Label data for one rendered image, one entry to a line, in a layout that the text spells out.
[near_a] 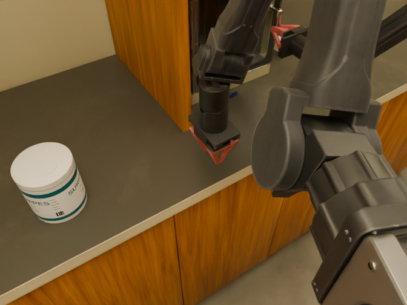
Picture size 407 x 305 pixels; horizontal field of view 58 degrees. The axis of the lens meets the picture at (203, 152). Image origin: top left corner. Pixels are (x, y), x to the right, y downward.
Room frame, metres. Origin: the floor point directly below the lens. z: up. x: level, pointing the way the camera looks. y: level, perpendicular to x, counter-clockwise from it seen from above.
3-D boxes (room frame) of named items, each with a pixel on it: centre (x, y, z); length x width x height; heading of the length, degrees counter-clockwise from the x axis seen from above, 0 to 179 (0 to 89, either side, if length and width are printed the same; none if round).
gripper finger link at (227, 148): (0.53, -0.03, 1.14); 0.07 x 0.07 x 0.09; 33
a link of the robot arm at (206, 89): (0.54, -0.02, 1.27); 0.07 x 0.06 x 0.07; 9
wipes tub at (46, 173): (0.52, 0.35, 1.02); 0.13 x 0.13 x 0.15
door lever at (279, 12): (1.00, -0.20, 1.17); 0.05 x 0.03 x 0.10; 33
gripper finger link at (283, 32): (0.96, -0.24, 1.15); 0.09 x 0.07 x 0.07; 32
